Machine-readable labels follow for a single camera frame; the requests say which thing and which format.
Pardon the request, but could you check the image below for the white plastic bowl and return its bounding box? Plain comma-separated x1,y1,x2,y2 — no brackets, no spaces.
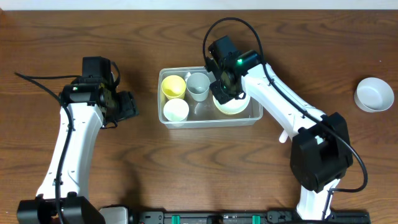
213,96,251,115

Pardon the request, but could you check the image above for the grey plastic cup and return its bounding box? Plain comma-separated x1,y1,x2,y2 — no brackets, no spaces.
186,73,210,102

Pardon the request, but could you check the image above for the clear plastic container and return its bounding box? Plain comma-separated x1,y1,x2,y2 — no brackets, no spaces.
157,67,263,129

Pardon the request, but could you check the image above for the yellow plastic cup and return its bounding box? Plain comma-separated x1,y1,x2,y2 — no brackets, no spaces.
161,75,187,100

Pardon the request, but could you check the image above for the white plastic cup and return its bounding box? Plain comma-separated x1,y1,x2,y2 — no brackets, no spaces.
163,98,189,121

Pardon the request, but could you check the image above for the grey plastic bowl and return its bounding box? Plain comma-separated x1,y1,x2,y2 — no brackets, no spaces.
354,77,394,113

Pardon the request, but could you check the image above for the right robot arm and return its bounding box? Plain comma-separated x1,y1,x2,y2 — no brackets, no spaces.
206,50,353,220

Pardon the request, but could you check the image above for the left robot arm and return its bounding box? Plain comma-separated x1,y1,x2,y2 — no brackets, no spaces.
17,83,138,223

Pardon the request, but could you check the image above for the white plastic fork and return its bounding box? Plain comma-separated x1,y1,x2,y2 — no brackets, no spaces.
279,130,289,143

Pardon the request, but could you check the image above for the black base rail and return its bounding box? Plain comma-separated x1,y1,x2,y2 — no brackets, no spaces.
99,205,371,224

